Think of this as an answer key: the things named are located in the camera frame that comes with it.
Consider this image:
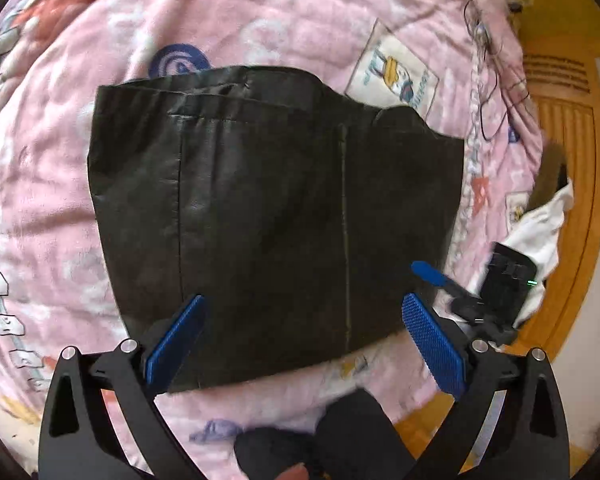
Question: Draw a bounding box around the wooden bed headboard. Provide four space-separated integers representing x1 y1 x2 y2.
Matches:
395 0 600 480

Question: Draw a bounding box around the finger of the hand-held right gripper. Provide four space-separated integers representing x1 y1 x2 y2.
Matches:
410 260 477 302

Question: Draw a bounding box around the black leather jacket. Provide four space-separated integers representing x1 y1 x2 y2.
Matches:
87 65 466 393

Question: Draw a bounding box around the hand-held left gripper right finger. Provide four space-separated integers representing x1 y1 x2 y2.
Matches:
401 293 572 480

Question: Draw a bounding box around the white coat with fur collar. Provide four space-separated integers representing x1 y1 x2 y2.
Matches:
467 142 576 331

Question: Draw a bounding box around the black cable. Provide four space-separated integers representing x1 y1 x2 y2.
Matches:
462 0 531 142

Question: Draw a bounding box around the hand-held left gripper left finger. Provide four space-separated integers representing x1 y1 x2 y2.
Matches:
38 294 207 480

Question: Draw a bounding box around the pink printed quilt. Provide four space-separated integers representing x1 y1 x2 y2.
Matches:
0 0 546 480

